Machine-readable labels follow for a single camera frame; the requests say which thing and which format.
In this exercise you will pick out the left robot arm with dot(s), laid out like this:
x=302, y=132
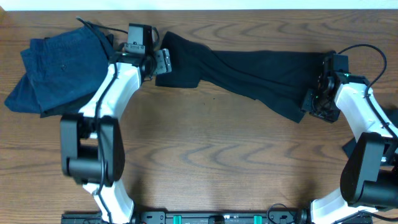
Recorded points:
x=91, y=143

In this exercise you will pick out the folded blue garment bottom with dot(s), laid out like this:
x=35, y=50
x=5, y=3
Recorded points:
x=22, y=98

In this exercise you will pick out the folded blue shorts top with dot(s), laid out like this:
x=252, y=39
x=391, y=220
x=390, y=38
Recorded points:
x=39, y=59

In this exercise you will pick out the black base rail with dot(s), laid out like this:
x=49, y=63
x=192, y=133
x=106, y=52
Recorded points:
x=276, y=215

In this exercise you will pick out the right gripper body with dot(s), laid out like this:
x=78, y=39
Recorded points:
x=310, y=101

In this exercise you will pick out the black t-shirt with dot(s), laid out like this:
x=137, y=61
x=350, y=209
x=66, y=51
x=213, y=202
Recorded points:
x=278, y=79

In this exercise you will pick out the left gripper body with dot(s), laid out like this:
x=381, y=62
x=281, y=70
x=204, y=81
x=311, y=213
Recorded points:
x=162, y=62

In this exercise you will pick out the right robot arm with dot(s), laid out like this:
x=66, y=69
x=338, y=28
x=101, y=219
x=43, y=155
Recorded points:
x=368, y=182

